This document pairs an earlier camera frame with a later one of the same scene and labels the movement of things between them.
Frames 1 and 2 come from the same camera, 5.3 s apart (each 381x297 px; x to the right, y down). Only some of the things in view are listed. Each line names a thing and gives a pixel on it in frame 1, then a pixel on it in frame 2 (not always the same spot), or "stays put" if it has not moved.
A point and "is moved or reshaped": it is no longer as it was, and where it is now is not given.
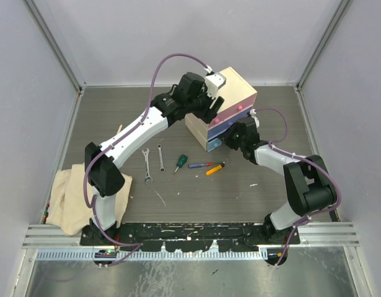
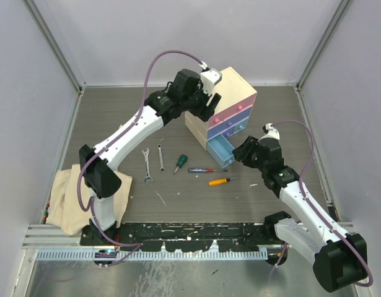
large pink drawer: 247,103 stays put
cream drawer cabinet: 238,98 stays put
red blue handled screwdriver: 198,165 -> 201,170
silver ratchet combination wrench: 162,169 stays put
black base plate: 187,237 stays put
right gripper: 227,135 -> 242,153
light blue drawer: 213,144 is moved or reshaped
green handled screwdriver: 182,159 stays put
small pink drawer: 218,119 stays put
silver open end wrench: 147,166 stays put
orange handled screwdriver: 213,170 -> 220,181
